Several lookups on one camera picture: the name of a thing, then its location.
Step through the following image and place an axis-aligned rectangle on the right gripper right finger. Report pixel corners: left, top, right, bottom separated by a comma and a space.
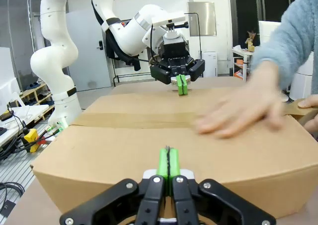
169, 149, 277, 225

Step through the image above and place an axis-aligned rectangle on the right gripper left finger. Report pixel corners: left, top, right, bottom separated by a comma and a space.
59, 148, 172, 225

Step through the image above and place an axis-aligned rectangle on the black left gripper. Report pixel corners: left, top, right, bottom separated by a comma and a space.
150, 40, 206, 96

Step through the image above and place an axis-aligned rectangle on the brown cardboard box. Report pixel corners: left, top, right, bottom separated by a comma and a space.
30, 75, 318, 221

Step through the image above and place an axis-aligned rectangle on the brown packing tape roll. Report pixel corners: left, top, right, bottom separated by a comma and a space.
282, 98, 318, 137

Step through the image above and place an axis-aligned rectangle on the person's right forearm blue sleeve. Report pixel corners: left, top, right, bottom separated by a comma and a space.
250, 0, 318, 92

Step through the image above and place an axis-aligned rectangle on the person's right hand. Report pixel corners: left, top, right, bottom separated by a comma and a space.
195, 60, 287, 140

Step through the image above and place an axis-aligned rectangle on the person's left hand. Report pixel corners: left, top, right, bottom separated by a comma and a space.
297, 94, 318, 109

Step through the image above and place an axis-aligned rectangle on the white air purifier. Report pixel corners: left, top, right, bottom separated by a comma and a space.
201, 51, 219, 78

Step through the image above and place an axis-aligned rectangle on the white storage shelf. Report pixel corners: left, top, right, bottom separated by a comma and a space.
231, 47, 254, 82

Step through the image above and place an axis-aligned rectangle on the grey door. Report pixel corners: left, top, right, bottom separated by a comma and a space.
65, 10, 113, 92

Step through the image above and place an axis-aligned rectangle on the white round bin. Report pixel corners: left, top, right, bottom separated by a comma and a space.
289, 53, 316, 102

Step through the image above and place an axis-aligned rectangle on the yellow emergency stop button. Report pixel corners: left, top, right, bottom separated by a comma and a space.
22, 128, 39, 153

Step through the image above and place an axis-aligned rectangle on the wooden shoe shelf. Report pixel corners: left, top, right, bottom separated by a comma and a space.
18, 81, 56, 122

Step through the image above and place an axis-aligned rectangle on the white work table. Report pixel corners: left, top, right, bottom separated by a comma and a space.
0, 104, 50, 147

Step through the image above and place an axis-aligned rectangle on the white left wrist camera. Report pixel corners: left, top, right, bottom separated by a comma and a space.
142, 15, 190, 46

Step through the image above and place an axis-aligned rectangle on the black camera cable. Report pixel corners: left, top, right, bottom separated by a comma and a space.
184, 12, 202, 60

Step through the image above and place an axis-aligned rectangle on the metal wall panel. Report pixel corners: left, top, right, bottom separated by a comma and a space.
187, 1, 218, 37

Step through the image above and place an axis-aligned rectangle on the black left arm cable sleeve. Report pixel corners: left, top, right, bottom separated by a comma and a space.
90, 0, 143, 72

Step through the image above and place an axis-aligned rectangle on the black floor cable bundle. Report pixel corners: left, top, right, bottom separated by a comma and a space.
0, 181, 26, 216

